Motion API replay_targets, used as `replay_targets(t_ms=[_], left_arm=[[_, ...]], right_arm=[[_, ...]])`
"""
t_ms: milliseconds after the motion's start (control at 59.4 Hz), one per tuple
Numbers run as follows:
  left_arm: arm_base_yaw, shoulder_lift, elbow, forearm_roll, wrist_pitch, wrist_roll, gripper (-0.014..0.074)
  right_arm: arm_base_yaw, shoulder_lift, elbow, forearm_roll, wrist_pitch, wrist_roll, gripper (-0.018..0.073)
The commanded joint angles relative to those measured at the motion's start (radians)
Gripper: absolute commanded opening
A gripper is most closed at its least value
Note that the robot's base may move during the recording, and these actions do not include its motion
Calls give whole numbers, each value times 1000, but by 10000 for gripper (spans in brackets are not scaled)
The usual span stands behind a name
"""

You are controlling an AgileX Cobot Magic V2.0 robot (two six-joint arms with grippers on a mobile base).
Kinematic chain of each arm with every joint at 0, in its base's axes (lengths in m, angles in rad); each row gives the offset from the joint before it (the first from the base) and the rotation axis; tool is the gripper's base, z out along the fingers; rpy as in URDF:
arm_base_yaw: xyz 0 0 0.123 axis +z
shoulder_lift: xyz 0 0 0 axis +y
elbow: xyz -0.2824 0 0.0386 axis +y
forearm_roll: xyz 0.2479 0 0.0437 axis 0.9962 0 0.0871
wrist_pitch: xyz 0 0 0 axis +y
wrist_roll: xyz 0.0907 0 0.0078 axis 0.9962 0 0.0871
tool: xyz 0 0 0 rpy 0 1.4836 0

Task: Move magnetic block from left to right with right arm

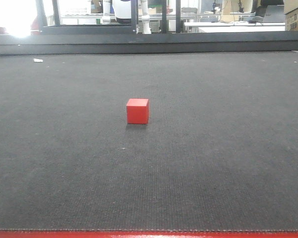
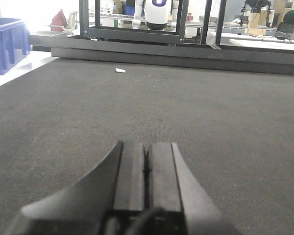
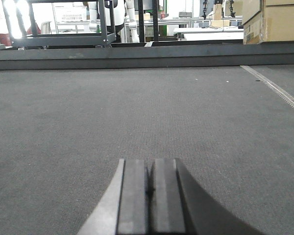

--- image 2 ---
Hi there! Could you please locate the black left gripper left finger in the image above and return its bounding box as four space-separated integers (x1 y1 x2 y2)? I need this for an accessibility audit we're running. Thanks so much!
5 141 145 235

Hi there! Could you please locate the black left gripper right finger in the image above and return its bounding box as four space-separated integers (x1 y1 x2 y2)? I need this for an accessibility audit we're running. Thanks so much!
148 142 235 235

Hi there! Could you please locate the dark grey table mat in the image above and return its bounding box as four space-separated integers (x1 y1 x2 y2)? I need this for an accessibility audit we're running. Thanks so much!
0 59 294 235

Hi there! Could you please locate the white paper scrap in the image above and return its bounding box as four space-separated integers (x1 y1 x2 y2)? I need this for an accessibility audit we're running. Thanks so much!
116 68 126 73

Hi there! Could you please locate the white work table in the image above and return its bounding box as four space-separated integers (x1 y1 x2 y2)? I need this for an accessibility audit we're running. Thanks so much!
229 39 294 51

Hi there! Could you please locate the white plastic chair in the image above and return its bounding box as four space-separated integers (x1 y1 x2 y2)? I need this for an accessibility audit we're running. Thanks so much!
64 11 78 35

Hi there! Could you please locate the dark red bag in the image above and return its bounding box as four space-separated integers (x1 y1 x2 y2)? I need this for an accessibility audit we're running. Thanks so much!
50 8 67 32

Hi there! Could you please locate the blue plastic crate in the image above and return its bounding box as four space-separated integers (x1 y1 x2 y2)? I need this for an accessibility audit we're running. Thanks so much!
0 17 31 75

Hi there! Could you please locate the black office chair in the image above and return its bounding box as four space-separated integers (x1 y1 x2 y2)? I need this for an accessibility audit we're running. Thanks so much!
274 10 294 40

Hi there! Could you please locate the black metal frame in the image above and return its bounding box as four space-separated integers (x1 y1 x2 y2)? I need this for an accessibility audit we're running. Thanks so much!
29 0 294 75

